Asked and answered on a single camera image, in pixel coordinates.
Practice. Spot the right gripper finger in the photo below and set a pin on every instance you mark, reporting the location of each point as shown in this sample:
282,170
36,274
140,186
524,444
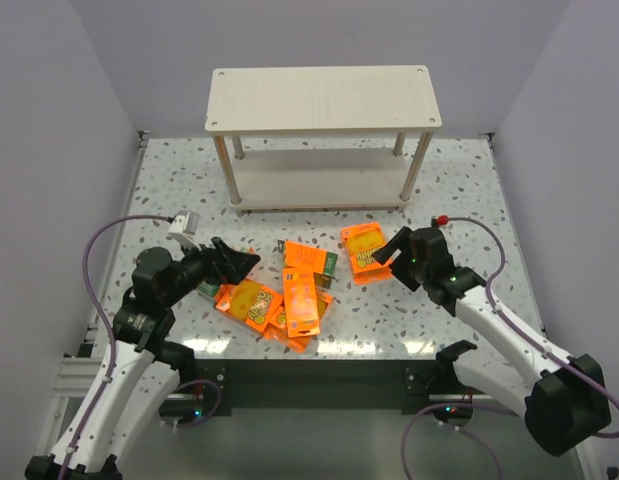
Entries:
403,268
399,243

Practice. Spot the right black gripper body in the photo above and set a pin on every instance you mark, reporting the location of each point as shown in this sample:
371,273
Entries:
406,262

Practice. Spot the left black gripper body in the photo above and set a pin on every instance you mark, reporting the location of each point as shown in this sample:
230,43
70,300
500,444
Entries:
215,261

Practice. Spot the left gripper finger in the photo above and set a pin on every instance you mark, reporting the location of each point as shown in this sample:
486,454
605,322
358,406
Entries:
234,255
238,267

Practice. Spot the orange Scrub Daddy box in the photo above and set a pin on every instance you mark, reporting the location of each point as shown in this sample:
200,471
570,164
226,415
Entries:
361,242
250,303

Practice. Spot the orange box green end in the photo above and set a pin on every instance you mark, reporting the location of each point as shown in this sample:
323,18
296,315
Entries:
321,262

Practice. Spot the green orange sponge box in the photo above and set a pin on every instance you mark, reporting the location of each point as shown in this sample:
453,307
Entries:
213,286

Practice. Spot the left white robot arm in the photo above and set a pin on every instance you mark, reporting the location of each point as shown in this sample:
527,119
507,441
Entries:
141,368

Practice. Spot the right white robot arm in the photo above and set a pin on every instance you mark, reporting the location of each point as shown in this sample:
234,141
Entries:
558,396

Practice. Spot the white two-tier shelf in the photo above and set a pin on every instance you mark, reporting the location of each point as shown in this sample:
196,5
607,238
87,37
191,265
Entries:
304,103

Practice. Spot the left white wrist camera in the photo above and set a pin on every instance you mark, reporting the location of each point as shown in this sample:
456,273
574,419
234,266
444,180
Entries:
183,229

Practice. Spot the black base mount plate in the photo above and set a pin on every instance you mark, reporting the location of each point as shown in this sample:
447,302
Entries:
403,385

